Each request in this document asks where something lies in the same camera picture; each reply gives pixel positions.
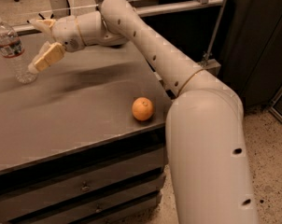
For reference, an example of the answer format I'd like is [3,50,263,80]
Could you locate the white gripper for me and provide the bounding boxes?
[28,16,85,74]

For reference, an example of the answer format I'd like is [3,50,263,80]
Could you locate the clear plastic water bottle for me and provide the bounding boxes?
[0,18,37,84]

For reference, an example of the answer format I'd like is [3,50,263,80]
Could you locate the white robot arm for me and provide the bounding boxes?
[29,0,259,224]

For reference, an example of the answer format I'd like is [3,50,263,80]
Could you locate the grey drawer cabinet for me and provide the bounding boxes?
[0,31,173,224]

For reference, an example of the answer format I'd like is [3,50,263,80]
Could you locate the orange fruit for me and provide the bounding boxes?
[132,97,154,121]

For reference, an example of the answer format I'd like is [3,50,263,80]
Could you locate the top grey drawer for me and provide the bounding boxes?
[0,148,164,224]

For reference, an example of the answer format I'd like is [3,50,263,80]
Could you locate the grey drawer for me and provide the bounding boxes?
[32,173,166,224]
[0,148,164,224]
[88,191,163,224]

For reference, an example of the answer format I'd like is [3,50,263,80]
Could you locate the middle grey drawer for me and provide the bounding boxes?
[32,173,166,224]

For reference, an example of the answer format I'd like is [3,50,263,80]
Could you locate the bottom grey drawer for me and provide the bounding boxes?
[88,191,163,224]

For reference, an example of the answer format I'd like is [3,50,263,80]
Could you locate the dark grey cabinet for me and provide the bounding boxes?
[213,0,282,107]

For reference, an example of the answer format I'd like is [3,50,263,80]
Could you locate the grey metal frame rail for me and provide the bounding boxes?
[7,0,226,34]

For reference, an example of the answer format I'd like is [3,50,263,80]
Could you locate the grey metal bracket beam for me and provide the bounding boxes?
[199,59,221,77]

